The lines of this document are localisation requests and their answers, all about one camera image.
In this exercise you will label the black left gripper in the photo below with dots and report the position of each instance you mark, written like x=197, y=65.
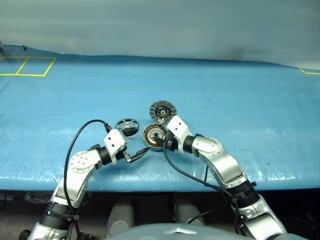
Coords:
x=125, y=156

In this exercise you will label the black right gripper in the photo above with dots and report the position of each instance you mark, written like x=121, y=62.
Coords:
x=170, y=142

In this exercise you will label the motor housing with copper windings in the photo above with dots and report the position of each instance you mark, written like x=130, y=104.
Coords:
x=149, y=136

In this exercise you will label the grey round motor lid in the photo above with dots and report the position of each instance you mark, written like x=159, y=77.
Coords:
x=163, y=112

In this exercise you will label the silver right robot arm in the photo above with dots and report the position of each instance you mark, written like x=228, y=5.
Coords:
x=225, y=162

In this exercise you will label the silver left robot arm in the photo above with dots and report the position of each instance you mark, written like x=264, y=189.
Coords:
x=80, y=165

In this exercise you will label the grey rounded cylinder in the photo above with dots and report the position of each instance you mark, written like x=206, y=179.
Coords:
x=120, y=215
x=186, y=212

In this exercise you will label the grey dome with silver emblem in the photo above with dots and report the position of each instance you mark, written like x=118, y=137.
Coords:
x=155, y=233

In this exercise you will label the clear plastic piece under table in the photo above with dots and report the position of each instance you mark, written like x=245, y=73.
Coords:
x=37, y=198

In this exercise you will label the small black wheel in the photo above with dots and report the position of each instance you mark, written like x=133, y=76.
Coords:
x=25, y=235

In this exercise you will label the dark object at table edge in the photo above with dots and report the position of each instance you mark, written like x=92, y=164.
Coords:
x=2, y=47

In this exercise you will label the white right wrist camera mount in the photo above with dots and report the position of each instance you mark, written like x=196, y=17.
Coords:
x=178, y=126

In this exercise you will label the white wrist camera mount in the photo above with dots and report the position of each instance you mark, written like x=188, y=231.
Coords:
x=178, y=126
x=115, y=143

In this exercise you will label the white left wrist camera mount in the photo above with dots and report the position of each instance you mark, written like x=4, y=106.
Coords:
x=115, y=143

